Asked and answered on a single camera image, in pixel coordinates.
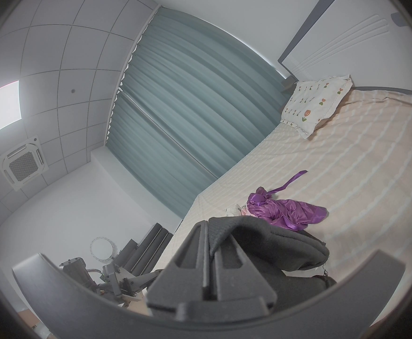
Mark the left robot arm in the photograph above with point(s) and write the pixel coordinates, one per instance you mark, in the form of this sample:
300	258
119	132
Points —
73	268

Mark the blue-green curtain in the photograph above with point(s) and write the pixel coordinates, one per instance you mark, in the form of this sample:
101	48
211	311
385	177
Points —
209	65
149	154

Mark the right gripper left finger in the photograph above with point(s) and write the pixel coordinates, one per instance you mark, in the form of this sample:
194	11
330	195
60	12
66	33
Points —
184	284

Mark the purple garment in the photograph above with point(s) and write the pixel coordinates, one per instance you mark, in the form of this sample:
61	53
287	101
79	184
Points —
287	212

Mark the bed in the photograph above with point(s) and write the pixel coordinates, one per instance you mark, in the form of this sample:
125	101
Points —
350	154

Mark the ceiling air conditioner vent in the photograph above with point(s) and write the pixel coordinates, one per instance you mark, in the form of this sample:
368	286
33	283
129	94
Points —
22	162

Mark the ceiling light panel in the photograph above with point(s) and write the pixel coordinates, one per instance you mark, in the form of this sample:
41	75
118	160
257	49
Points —
4	106

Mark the black chest of drawers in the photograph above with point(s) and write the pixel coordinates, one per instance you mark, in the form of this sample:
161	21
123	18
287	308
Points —
146	249

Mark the white printed pyjama top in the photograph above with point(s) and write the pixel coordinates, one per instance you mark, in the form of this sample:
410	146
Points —
234	211

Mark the grey bedside table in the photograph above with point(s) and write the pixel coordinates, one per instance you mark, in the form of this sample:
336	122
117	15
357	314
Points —
289	83

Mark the black T-shirt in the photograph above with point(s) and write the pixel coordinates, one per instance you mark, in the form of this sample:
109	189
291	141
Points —
280	245

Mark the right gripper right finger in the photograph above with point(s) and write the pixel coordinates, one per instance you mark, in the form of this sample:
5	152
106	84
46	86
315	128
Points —
243	284

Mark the white printed pillow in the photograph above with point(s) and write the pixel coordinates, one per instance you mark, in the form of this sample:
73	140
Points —
315	104

